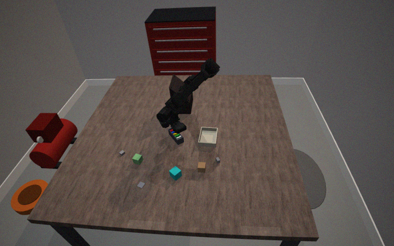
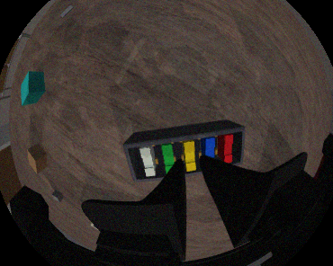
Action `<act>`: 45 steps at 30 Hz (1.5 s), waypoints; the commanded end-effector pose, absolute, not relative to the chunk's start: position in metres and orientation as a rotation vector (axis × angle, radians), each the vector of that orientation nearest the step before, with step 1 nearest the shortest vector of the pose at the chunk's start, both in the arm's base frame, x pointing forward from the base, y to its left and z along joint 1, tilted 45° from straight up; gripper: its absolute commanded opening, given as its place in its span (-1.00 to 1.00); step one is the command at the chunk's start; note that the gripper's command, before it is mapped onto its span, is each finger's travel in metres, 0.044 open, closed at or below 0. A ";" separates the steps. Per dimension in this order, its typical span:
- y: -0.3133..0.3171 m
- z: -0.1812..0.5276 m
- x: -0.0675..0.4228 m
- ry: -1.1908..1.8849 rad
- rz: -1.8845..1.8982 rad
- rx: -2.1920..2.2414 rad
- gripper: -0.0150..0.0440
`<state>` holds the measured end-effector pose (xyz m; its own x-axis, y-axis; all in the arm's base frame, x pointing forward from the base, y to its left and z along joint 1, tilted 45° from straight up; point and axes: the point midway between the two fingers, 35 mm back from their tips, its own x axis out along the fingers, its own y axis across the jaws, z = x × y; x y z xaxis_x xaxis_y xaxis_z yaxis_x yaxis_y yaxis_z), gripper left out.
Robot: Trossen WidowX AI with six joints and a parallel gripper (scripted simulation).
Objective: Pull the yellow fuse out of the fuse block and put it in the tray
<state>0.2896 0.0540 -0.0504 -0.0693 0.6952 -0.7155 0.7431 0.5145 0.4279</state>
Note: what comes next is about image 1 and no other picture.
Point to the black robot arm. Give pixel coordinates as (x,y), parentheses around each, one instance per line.
(178,100)

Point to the brown cube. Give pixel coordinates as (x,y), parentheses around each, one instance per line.
(201,167)

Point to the beige open tray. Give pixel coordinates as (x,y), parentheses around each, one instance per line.
(208,137)

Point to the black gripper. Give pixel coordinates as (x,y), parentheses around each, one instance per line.
(177,125)

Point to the teal cube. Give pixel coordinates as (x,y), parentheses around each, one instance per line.
(175,173)

